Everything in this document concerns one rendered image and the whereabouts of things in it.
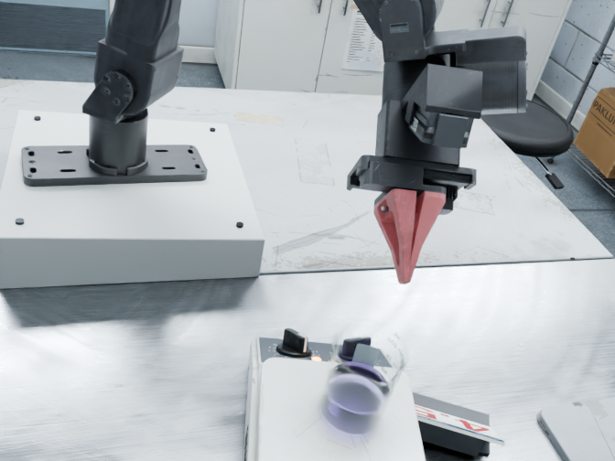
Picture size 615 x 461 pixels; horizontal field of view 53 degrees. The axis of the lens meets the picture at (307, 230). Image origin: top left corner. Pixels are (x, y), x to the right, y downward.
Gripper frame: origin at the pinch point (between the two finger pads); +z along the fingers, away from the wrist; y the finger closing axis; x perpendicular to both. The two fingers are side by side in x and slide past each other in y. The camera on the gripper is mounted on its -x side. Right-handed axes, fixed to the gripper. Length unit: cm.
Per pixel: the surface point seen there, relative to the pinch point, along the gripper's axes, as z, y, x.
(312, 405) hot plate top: 11.3, -7.8, -3.8
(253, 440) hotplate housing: 14.1, -11.9, -3.3
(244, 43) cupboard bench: -132, -17, 203
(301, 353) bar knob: 7.4, -7.9, 3.4
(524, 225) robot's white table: -14.0, 26.0, 29.0
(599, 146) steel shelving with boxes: -102, 147, 193
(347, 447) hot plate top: 13.9, -5.4, -6.0
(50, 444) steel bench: 16.2, -27.5, 3.6
